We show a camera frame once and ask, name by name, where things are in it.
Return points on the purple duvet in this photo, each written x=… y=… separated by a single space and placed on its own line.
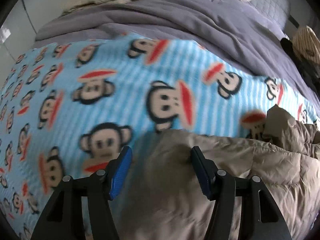
x=233 y=30

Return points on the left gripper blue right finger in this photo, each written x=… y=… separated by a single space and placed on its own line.
x=215 y=183

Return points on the beige quilted puffer jacket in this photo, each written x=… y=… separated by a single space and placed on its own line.
x=192 y=186

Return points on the grey quilted headboard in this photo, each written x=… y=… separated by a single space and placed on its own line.
x=276 y=10

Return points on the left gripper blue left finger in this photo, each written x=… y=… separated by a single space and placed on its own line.
x=110 y=180

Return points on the blue monkey print blanket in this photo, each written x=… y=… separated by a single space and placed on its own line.
x=71 y=108

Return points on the folded black garment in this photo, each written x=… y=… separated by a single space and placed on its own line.
x=308 y=70

